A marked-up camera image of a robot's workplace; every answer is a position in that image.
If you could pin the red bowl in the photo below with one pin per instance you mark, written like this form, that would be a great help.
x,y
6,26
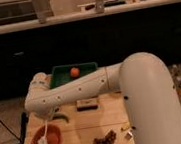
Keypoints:
x,y
53,135

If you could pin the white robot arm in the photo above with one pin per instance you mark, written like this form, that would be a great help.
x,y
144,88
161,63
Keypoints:
x,y
147,88

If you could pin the black wooden block brush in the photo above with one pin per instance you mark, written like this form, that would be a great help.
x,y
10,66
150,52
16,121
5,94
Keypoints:
x,y
87,104

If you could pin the orange fruit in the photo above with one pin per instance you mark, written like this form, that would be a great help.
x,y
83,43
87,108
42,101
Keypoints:
x,y
75,72

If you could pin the green pepper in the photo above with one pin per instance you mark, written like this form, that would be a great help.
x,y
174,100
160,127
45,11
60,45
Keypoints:
x,y
61,116

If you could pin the wooden cutting board table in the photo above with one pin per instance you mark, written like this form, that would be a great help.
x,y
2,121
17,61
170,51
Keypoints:
x,y
84,126

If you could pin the bunch of dark grapes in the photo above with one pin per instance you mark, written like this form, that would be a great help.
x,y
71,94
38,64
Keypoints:
x,y
110,138

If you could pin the silver fork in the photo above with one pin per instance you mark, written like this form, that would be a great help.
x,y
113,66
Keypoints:
x,y
128,135

